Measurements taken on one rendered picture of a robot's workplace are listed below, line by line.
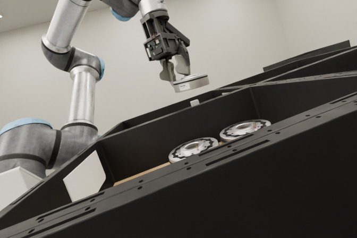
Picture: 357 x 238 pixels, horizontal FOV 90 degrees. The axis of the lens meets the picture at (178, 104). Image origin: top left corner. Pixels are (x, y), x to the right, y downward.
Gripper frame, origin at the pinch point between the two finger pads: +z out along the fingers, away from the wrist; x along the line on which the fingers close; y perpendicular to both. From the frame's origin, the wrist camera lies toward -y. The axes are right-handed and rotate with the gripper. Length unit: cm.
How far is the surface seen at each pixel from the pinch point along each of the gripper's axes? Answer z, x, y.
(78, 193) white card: 10.6, 3.3, 36.6
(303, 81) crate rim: 6.2, 30.0, 11.2
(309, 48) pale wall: 10, 29, -408
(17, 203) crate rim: 6.3, 9.2, 42.8
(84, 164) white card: 8.2, 0.0, 33.3
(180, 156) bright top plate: 13.1, 10.0, 21.6
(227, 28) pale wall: -82, -91, -340
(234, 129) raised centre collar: 12.5, 17.1, 11.9
